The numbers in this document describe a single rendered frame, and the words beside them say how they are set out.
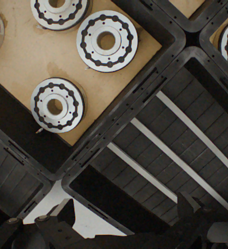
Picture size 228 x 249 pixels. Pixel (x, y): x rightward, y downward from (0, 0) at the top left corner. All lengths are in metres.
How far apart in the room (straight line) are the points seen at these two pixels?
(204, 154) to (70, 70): 0.31
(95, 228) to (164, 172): 0.39
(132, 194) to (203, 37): 0.34
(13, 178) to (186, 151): 0.41
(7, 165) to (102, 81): 0.30
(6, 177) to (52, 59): 0.31
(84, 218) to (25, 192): 0.26
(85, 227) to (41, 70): 0.54
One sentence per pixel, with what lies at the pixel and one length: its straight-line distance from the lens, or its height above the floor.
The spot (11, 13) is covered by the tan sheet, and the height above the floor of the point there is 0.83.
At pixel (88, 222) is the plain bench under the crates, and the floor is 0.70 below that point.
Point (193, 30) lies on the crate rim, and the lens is 0.28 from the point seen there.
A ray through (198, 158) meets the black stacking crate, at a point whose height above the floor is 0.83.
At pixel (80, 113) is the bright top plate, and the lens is 0.35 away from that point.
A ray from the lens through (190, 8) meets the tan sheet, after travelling 0.39.
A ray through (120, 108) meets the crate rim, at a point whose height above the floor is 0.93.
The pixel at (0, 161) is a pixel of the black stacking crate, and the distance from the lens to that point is 0.52.
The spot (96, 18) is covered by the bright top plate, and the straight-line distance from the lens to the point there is 0.34.
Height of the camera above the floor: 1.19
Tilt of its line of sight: 72 degrees down
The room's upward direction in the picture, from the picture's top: 164 degrees counter-clockwise
